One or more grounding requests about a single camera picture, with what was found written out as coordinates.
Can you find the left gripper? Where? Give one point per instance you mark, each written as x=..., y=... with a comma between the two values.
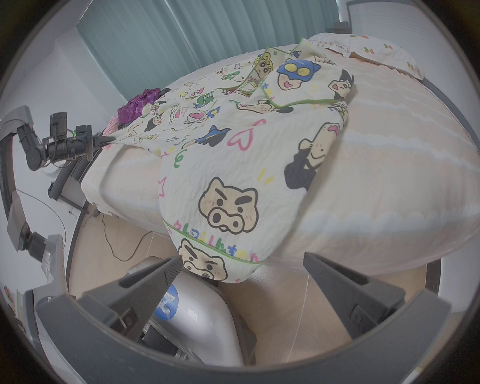
x=71, y=150

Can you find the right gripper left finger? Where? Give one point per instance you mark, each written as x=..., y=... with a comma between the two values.
x=123, y=303

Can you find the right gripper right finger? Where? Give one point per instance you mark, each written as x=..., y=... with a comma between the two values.
x=356, y=300

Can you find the white printed pyjama top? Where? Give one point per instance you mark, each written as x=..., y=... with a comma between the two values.
x=225, y=168

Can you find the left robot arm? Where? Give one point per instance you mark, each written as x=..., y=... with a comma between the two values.
x=32, y=150

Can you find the dark grey table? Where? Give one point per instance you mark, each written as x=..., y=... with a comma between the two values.
x=55, y=189

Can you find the pink garment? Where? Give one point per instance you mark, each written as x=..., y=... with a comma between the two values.
x=111, y=126

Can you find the purple garment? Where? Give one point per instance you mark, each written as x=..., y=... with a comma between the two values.
x=137, y=105

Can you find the blue-green curtain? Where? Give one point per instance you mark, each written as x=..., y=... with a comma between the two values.
x=112, y=37
x=243, y=26

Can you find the bed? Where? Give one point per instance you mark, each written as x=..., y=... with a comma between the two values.
x=393, y=168

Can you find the white printed pillow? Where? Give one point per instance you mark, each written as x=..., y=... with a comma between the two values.
x=382, y=52

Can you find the grey bedside table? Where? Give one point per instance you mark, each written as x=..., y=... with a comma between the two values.
x=341, y=27

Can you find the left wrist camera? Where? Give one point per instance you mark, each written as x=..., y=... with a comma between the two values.
x=59, y=125

